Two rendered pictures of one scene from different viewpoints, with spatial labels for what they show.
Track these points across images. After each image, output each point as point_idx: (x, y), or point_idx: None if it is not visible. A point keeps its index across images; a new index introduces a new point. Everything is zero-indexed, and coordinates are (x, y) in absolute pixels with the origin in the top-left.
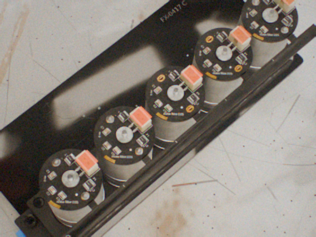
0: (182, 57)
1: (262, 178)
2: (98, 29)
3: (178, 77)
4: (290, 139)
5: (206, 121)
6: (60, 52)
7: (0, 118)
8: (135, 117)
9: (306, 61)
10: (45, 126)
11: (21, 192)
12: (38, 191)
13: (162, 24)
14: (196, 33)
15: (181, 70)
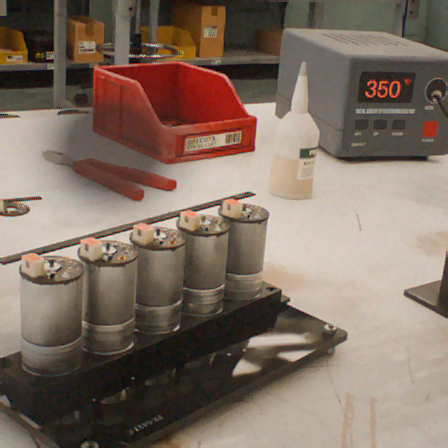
0: (134, 386)
1: None
2: (243, 440)
3: (154, 242)
4: None
5: (129, 225)
6: (286, 420)
7: (334, 375)
8: (195, 213)
9: None
10: (282, 345)
11: (290, 313)
12: (275, 313)
13: (160, 413)
14: (114, 405)
15: (151, 245)
